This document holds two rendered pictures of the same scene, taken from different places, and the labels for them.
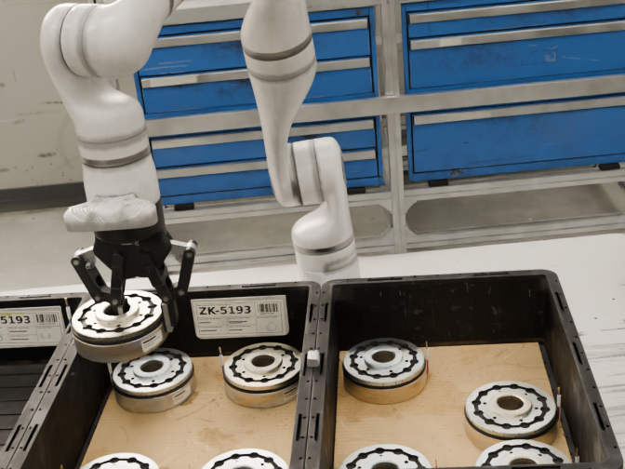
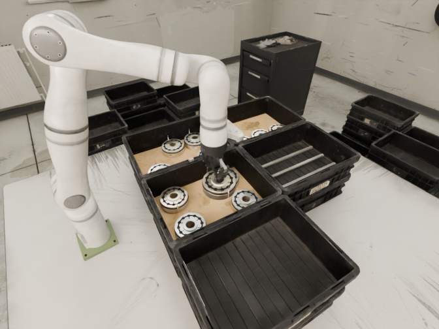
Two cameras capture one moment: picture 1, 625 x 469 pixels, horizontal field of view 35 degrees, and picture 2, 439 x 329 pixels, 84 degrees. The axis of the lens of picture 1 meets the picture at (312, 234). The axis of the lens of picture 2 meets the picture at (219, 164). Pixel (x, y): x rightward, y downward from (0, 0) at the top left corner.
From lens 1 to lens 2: 142 cm
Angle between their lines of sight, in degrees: 96
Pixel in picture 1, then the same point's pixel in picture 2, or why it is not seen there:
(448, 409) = (170, 161)
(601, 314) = not seen: hidden behind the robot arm
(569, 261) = (28, 194)
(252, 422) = (195, 195)
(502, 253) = (15, 215)
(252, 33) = (84, 116)
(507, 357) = (141, 158)
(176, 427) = (207, 212)
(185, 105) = not seen: outside the picture
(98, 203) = (231, 130)
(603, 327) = not seen: hidden behind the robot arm
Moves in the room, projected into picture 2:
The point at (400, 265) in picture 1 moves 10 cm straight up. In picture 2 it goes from (21, 249) to (5, 234)
